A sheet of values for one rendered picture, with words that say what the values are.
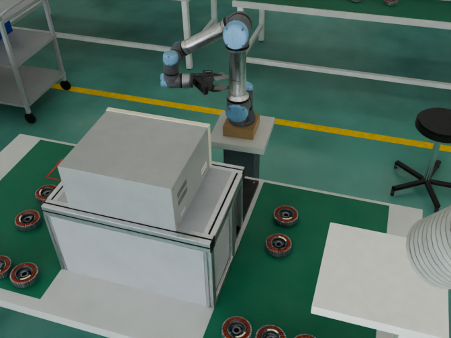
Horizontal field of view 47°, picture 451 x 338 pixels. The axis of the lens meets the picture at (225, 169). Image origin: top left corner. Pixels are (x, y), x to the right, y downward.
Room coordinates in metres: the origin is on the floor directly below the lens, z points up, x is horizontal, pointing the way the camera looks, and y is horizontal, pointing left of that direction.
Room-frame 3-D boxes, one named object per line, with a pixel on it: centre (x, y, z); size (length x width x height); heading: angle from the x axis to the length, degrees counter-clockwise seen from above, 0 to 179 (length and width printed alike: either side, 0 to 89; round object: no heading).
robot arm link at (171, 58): (2.36, 0.26, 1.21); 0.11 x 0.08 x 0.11; 169
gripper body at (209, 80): (2.36, 0.11, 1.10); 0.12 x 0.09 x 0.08; 91
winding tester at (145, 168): (1.52, 0.32, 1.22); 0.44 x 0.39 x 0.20; 72
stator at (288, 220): (1.68, -0.27, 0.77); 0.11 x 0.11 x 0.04
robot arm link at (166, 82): (2.35, 0.27, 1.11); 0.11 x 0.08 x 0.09; 91
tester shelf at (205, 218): (1.52, 0.31, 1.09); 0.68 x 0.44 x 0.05; 72
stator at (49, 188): (1.87, 0.87, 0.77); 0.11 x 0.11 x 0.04
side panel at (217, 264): (1.34, 0.03, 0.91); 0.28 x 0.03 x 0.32; 162
